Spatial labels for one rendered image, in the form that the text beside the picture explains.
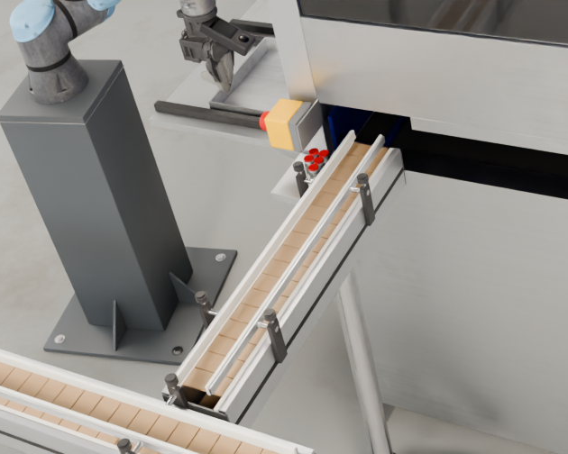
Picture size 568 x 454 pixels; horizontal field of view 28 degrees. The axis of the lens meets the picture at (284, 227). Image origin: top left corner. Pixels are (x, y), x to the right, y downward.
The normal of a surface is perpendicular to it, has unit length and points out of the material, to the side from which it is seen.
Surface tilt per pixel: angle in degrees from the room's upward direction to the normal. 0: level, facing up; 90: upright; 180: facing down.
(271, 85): 0
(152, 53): 0
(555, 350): 90
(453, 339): 90
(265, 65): 0
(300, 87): 90
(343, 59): 90
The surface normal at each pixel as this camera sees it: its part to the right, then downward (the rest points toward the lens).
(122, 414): -0.19, -0.74
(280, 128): -0.47, 0.65
